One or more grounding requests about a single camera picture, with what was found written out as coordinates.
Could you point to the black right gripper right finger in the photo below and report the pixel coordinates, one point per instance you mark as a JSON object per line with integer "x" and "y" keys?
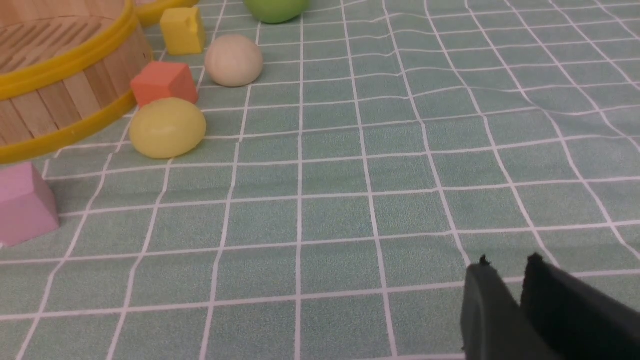
{"x": 577, "y": 321}

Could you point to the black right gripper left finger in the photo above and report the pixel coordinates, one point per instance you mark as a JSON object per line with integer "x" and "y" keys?
{"x": 493, "y": 327}

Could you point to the white bun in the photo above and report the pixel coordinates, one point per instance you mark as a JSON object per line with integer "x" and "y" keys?
{"x": 233, "y": 61}

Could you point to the yellow bun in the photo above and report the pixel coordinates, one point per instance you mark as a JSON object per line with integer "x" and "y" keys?
{"x": 167, "y": 128}

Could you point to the bamboo steamer tray yellow rim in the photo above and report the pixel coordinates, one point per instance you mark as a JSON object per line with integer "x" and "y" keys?
{"x": 66, "y": 71}

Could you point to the green checkered tablecloth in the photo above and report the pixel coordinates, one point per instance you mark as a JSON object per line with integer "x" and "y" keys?
{"x": 334, "y": 205}

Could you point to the green apple toy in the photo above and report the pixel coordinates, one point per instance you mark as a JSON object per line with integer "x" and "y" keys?
{"x": 276, "y": 11}

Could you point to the orange cube block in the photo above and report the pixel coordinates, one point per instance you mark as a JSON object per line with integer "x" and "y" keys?
{"x": 161, "y": 79}

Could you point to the yellow cube block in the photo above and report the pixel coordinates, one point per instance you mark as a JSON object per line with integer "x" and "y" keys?
{"x": 183, "y": 31}

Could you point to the pink cube block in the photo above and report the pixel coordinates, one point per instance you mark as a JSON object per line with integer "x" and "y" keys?
{"x": 28, "y": 208}

